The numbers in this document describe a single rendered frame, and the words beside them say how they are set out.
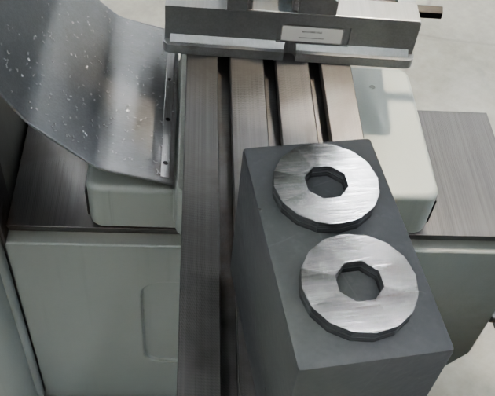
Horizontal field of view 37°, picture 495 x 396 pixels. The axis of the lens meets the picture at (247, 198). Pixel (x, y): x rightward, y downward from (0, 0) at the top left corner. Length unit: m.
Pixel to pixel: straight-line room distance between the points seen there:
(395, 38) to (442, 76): 1.54
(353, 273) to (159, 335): 0.78
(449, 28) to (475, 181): 1.62
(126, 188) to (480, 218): 0.54
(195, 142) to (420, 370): 0.45
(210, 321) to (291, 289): 0.21
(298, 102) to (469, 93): 1.62
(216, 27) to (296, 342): 0.58
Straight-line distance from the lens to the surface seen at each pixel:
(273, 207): 0.62
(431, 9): 1.11
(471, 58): 2.71
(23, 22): 1.00
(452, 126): 1.32
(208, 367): 0.74
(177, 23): 1.04
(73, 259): 1.14
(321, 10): 1.02
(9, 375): 1.36
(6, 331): 1.26
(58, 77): 1.01
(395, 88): 1.22
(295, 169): 0.63
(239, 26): 1.03
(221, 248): 0.85
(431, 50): 2.69
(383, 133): 1.14
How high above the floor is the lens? 1.58
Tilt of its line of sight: 50 degrees down
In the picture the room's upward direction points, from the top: 7 degrees clockwise
